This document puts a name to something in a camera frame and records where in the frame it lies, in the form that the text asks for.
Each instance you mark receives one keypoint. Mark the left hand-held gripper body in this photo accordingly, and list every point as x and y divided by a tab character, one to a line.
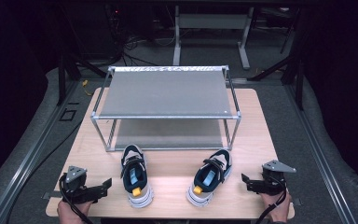
76	186

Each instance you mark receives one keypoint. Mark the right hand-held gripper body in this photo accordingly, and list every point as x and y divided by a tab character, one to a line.
272	182

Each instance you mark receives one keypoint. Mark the grey navy sneaker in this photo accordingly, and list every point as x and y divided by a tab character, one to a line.
209	179
135	177

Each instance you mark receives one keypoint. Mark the grey two-tier shoe rack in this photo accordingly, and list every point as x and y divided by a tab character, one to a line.
167	93

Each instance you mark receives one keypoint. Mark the person's left hand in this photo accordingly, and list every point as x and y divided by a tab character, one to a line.
71	211

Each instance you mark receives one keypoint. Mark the person's right hand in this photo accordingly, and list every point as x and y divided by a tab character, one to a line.
276	208

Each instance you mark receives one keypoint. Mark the black metal stand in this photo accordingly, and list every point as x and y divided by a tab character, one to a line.
298	77
62	77

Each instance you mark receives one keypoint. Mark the black table edge bracket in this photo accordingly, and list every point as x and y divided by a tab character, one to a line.
48	195
296	201

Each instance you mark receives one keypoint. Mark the aluminium floor rail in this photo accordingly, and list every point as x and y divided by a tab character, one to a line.
323	161
28	161

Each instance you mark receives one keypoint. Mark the white metal desk frame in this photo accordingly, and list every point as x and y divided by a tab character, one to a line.
211	21

